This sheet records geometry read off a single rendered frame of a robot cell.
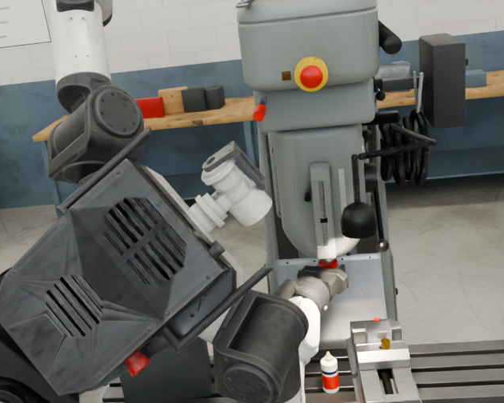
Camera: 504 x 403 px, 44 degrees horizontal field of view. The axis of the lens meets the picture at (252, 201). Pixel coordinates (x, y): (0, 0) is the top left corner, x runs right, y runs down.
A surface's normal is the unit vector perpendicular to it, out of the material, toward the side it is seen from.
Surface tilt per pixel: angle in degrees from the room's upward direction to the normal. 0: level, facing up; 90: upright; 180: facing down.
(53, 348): 74
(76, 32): 54
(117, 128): 62
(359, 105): 90
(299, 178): 90
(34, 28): 90
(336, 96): 90
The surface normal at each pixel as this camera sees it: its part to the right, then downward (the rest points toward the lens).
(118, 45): -0.08, 0.36
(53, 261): -0.26, 0.08
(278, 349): 0.54, -0.54
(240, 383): -0.37, 0.54
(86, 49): 0.23, -0.32
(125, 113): 0.66, -0.33
